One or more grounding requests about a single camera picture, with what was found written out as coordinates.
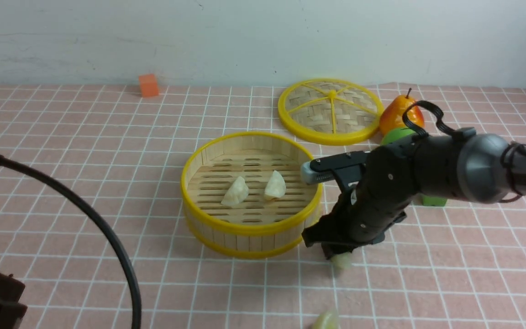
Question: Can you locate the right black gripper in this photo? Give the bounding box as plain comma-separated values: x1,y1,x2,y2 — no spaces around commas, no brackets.
301,139,421,260

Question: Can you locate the pale green dumpling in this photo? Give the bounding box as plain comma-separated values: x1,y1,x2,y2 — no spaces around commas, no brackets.
330,252,352,271

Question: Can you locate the white dumpling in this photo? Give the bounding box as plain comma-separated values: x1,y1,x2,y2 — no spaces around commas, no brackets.
221,176,250,207
264,170,287,201

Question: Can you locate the pale dumpling bottom edge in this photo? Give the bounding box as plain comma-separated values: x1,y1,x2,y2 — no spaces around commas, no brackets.
311,309,340,329

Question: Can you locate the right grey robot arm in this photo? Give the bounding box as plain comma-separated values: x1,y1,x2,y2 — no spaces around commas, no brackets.
301,100,526,260

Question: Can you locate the bamboo steamer lid yellow rim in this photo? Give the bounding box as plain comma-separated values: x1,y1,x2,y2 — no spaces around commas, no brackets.
277,79,384,146

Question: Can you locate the bamboo steamer tray yellow rim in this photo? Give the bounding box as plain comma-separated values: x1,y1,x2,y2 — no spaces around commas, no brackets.
180,131,323,259

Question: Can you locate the green foam cube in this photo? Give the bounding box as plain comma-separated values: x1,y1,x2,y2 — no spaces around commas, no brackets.
421,195,447,207

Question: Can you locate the green toy watermelon ball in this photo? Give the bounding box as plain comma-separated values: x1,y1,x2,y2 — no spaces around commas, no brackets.
380,127,415,146

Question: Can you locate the orange toy pear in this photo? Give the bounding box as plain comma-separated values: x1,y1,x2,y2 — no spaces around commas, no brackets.
379,88,425,136

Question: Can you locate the pink checkered tablecloth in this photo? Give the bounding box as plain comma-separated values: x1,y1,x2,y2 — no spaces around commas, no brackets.
0,83,526,329

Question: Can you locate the orange foam cube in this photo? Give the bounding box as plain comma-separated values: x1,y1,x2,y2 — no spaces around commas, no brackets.
138,74,159,98

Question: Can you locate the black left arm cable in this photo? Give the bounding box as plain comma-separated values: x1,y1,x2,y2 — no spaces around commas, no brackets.
0,144,142,329

